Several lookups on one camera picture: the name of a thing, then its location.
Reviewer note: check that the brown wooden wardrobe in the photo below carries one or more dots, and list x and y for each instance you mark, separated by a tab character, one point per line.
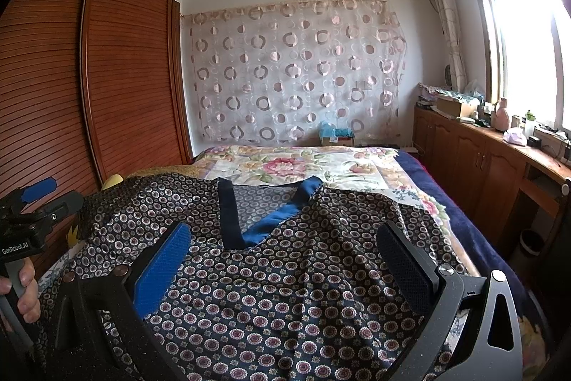
90	88

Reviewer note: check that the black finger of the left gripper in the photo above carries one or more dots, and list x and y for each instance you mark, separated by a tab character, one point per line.
61	207

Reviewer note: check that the pink bottle on cabinet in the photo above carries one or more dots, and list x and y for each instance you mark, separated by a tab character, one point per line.
500	120

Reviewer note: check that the box with blue items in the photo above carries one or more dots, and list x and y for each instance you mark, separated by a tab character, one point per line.
330	135

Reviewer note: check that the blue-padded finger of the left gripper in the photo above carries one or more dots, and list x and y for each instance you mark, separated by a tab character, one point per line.
38	190

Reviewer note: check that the tied patterned window curtain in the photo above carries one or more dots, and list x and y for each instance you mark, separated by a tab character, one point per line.
449	19

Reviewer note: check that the circle-patterned sheer curtain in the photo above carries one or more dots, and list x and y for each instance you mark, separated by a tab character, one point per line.
276	74

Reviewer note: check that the navy patterned silk garment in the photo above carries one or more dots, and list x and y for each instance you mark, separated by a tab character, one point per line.
279	283

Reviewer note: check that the navy blue blanket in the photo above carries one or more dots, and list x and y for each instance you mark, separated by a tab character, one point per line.
479	250

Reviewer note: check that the cardboard box on cabinet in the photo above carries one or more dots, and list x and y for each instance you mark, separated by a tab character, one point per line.
455	108

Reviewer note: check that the person's left hand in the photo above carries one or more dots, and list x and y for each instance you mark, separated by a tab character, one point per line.
29	304

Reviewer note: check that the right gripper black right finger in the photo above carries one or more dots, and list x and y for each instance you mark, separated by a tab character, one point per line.
489	347

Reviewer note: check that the yellow plush toy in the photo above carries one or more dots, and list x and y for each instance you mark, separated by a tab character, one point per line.
82	226

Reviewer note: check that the window with wooden frame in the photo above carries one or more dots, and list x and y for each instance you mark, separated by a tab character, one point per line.
527	43

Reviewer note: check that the long wooden side cabinet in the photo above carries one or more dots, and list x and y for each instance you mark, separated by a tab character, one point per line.
485	175

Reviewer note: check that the pink floral bed quilt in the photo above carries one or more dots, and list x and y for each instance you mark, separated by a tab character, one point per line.
346	168

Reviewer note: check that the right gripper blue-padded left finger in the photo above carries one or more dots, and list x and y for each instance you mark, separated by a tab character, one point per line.
99	327

